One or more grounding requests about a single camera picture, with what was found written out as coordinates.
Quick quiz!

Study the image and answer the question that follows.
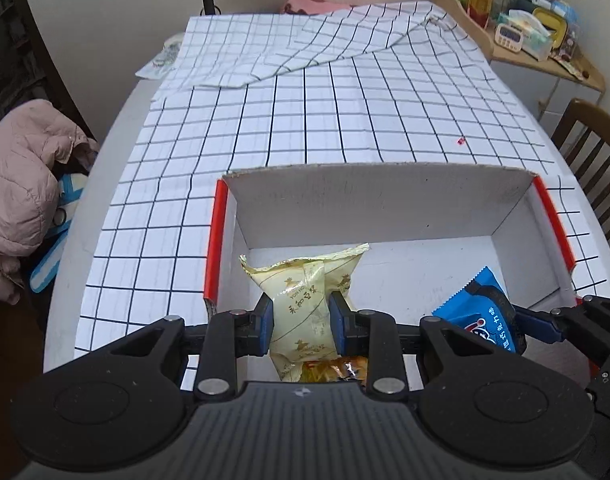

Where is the pink printed packet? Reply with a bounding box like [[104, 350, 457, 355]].
[[280, 0, 358, 16]]

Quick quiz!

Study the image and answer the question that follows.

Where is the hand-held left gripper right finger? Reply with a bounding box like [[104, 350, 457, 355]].
[[329, 292, 506, 396]]

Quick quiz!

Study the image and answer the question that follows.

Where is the printed paper sheet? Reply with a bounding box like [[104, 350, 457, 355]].
[[136, 32, 186, 81]]

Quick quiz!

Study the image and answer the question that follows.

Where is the pale yellow snack packet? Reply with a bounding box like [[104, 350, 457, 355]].
[[239, 242, 370, 383]]

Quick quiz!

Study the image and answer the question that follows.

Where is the wooden corner shelf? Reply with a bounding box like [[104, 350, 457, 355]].
[[430, 0, 606, 93]]

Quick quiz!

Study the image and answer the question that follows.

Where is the dark wooden cabinet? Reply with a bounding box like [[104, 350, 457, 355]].
[[0, 0, 98, 141]]

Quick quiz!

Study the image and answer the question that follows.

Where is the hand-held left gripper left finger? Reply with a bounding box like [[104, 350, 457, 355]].
[[102, 296, 276, 403]]

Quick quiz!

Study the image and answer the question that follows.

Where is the pink padded jacket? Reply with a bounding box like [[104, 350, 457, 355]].
[[0, 99, 100, 306]]

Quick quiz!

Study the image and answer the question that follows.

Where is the red cardboard box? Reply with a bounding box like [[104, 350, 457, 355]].
[[204, 162, 578, 386]]

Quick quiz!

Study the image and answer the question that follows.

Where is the white digital timer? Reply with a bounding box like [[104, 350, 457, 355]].
[[495, 22, 523, 52]]

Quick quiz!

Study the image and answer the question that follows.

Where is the blue and white bag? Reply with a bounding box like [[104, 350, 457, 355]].
[[29, 170, 88, 293]]

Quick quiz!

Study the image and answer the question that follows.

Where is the blue snack packet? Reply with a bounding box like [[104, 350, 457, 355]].
[[431, 266, 528, 356]]

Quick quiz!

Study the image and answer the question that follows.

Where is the clear container with yellow lid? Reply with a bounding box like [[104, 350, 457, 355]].
[[531, 6, 570, 61]]

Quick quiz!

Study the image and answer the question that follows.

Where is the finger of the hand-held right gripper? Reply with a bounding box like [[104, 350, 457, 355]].
[[514, 296, 610, 363]]

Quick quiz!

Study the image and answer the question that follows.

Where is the orange snack packet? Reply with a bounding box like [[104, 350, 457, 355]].
[[300, 355, 370, 386]]

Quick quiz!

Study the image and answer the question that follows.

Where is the wooden chair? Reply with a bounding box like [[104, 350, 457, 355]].
[[550, 99, 610, 261]]

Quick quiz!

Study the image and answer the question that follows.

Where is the checked white tablecloth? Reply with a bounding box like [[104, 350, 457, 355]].
[[75, 1, 608, 391]]

